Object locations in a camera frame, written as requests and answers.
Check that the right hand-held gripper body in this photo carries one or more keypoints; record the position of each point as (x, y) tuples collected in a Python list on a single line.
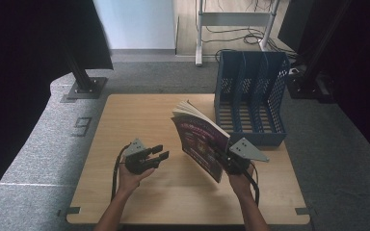
[(241, 157)]

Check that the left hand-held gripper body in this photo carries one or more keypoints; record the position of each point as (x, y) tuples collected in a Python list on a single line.
[(138, 163)]

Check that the purple cover book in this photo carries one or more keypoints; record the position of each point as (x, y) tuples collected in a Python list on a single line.
[(199, 141)]

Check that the blue plastic file rack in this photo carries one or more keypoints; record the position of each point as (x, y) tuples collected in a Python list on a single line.
[(253, 138)]

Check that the person's left hand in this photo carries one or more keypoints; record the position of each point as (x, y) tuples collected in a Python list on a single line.
[(131, 181)]

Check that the person's right hand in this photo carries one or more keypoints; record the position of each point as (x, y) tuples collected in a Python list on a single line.
[(241, 183)]

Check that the black curtain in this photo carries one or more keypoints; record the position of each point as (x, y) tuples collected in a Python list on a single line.
[(19, 80)]

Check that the dark curtain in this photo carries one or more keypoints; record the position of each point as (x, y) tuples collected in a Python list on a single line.
[(366, 80)]

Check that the grey metal table bracket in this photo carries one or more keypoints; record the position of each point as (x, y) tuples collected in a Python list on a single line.
[(70, 210)]

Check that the black post with base plate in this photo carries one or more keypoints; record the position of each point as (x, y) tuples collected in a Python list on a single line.
[(85, 86)]

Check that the black post with dark base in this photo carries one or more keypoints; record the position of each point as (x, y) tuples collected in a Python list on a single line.
[(308, 83)]

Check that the white metal stand frame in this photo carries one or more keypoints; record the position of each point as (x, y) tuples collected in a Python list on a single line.
[(234, 18)]

